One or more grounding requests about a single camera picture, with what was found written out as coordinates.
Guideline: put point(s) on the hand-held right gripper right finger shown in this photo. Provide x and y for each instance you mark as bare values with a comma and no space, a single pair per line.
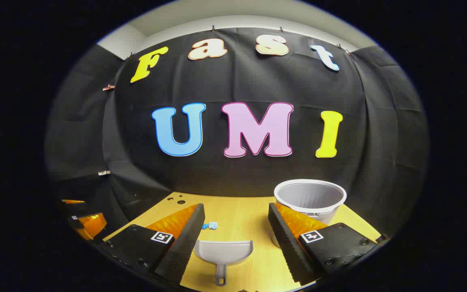
286,243

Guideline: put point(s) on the wooden desktop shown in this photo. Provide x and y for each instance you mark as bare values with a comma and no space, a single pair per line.
237,219

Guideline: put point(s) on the pale blue paper ball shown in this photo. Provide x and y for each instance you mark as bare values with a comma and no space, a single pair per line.
213,225

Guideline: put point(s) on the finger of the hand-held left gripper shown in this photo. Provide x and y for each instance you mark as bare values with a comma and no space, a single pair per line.
91,225
73,201

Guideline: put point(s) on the metal cloth clip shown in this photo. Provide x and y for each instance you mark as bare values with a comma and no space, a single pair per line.
104,173

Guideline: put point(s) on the grey plastic dustpan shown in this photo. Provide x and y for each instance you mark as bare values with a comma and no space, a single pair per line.
223,250

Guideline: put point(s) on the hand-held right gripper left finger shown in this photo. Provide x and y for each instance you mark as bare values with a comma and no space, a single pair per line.
185,243

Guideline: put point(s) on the copper cloth clip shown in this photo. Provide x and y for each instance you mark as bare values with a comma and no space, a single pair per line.
109,87

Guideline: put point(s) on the white ribbed garbage bin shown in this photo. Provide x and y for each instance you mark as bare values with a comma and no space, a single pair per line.
310,198

